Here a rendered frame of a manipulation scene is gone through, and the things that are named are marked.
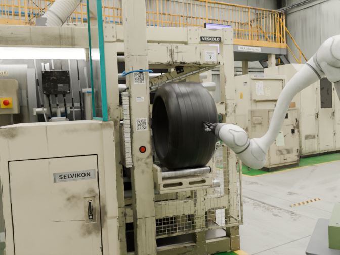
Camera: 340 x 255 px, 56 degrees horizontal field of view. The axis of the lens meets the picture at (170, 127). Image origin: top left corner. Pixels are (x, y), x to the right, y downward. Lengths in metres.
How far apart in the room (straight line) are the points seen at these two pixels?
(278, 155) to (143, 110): 5.06
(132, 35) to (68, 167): 1.10
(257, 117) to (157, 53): 4.62
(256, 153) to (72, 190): 0.89
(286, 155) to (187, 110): 5.23
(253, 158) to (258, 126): 5.12
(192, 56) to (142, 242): 1.35
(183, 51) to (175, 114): 0.67
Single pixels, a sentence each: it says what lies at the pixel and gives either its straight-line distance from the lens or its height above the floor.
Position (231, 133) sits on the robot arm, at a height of 1.18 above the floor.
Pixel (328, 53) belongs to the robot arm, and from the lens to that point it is 1.42.
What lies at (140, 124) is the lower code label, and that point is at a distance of 2.04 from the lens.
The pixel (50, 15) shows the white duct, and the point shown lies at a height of 1.95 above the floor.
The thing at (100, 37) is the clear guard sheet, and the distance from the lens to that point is 1.27.
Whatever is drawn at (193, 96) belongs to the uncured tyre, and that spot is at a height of 1.38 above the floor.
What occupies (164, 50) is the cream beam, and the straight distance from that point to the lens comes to 2.40.
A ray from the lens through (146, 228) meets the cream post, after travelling 2.18.
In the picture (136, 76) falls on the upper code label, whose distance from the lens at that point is 2.05.
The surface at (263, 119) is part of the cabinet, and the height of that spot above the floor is 1.04.
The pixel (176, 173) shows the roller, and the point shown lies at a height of 0.90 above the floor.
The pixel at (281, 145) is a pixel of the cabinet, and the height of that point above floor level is 0.49.
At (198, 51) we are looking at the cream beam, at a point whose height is 1.73.
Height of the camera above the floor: 1.30
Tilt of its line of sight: 3 degrees down
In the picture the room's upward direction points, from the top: 3 degrees counter-clockwise
